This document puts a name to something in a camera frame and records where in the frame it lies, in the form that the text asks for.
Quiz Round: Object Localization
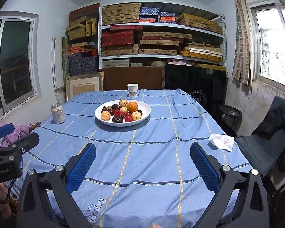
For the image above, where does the metal storage shelf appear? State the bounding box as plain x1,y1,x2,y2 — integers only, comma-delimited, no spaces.
98,0,226,70

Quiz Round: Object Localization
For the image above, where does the pale orange round fruit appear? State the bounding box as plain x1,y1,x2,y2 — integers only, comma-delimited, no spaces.
101,111,111,121

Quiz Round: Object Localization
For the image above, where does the beige checked curtain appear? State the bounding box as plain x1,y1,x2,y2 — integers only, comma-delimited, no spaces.
232,0,253,86

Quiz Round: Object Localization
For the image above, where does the black chair with jacket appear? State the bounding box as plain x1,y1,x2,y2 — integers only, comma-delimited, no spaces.
235,96,285,178

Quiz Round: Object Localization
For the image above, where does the white beverage can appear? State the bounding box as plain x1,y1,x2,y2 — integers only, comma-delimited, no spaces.
51,103,66,124

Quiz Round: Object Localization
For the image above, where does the crumpled white tissue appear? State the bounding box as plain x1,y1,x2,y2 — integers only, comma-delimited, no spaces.
209,134,234,152

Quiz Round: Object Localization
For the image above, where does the brown wooden board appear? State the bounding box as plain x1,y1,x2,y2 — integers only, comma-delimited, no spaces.
99,66,163,91

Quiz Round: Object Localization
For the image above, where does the wooden chair pink cloth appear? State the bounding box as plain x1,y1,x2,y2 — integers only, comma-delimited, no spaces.
0,121,41,147

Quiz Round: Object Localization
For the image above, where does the person left hand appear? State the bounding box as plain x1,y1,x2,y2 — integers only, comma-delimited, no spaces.
0,182,13,219

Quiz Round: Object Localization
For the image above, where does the blue checked tablecloth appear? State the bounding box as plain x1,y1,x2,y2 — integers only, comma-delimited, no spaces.
21,89,251,227

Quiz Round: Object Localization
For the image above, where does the white paper cup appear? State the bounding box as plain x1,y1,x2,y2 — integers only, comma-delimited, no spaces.
127,83,138,97

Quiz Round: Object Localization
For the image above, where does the large orange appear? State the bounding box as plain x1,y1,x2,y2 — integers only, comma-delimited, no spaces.
127,101,138,113

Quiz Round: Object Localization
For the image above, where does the cream round fruit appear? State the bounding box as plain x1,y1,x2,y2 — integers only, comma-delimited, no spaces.
131,111,142,121

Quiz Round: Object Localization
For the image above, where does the tan round melon fruit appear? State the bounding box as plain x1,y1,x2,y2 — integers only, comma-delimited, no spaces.
119,99,128,108

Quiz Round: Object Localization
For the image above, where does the black flat panel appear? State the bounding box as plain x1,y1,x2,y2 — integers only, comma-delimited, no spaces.
165,64,227,121

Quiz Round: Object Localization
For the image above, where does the framed beige panel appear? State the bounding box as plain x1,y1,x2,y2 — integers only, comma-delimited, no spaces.
66,72,103,101

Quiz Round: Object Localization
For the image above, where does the white round plate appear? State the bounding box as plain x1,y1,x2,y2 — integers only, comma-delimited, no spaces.
95,100,151,127

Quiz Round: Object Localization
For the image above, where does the dark red plum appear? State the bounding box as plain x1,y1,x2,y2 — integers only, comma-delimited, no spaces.
112,104,120,110

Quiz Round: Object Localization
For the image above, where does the small red cherry tomato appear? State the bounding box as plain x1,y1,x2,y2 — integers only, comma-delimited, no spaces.
124,114,133,123

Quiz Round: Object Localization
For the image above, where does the dark purple fruit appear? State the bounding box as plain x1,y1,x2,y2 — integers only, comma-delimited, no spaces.
112,115,124,123

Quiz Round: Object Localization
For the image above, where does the tan striped melon fruit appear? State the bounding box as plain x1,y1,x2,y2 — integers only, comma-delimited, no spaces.
119,107,128,114

